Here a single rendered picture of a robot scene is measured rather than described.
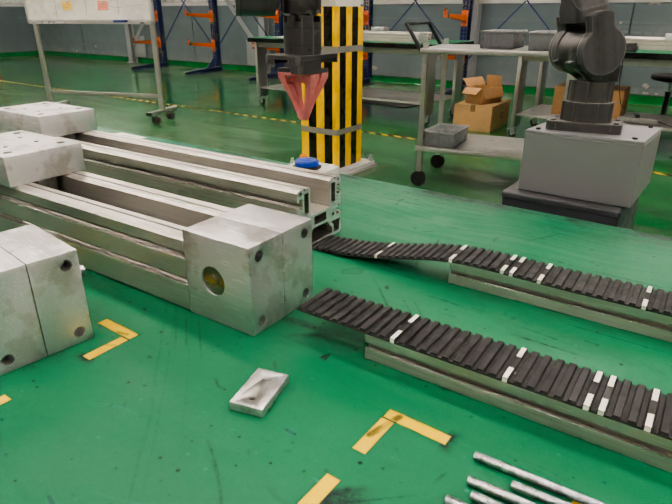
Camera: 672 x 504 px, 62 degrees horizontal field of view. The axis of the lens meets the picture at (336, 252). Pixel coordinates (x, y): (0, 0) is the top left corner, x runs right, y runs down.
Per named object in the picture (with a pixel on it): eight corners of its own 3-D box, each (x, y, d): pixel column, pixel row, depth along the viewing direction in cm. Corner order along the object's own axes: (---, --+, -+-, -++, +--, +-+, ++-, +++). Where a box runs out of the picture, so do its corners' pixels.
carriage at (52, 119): (99, 143, 109) (93, 108, 107) (46, 154, 101) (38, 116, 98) (53, 134, 118) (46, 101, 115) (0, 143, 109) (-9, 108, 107)
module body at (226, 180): (340, 230, 82) (340, 174, 79) (298, 253, 74) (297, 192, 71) (38, 157, 123) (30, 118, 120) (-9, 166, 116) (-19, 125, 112)
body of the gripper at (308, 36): (264, 67, 84) (262, 13, 81) (306, 63, 91) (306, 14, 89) (298, 70, 80) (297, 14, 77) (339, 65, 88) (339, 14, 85)
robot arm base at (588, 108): (622, 128, 100) (551, 122, 105) (631, 80, 97) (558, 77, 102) (620, 135, 92) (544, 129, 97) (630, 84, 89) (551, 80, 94)
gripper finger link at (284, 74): (277, 119, 89) (275, 57, 85) (305, 113, 94) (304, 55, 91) (311, 124, 86) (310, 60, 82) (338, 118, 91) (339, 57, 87)
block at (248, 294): (325, 289, 65) (325, 212, 61) (253, 337, 55) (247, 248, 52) (266, 271, 69) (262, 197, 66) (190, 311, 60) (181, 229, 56)
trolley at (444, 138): (564, 180, 386) (590, 22, 346) (558, 203, 340) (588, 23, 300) (419, 164, 424) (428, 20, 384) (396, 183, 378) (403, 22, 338)
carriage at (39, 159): (89, 187, 82) (81, 141, 79) (15, 208, 74) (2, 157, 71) (30, 171, 90) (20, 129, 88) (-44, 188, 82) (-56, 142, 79)
